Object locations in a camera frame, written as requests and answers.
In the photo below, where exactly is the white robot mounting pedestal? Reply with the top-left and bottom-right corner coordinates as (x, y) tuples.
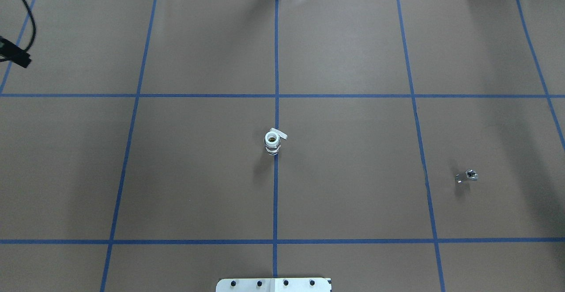
(215, 277), (332, 292)

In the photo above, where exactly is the white PPR valve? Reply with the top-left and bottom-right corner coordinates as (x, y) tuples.
(264, 127), (288, 156)

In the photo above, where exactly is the small metal pipe fitting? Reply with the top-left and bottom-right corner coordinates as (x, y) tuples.
(455, 169), (479, 183)

